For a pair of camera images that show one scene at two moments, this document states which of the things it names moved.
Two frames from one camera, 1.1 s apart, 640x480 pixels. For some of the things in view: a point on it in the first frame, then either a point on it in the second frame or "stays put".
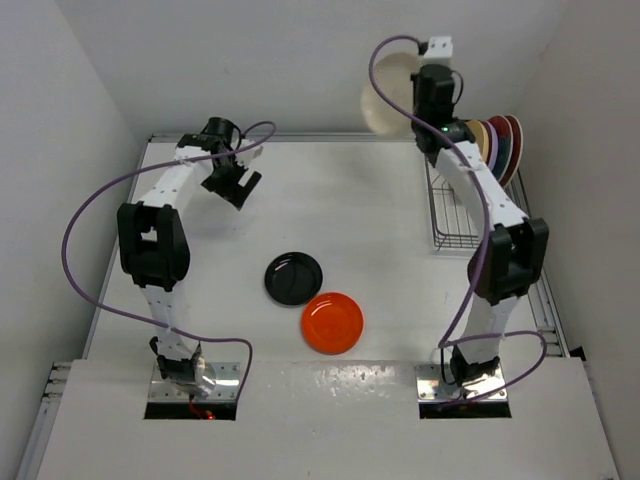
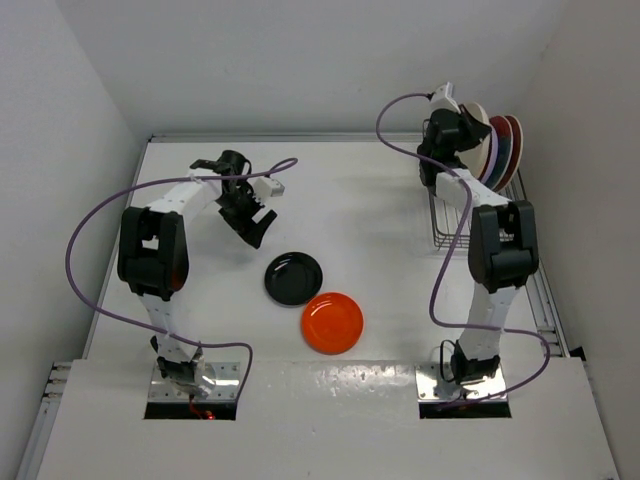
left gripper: x=233 y=192 to x=248 y=230
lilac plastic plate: x=493 y=144 stays put
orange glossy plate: x=332 y=323 stays put
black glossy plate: x=293 y=278 stays put
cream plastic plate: x=393 y=73 to x=476 y=157
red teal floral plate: x=504 y=132 stays put
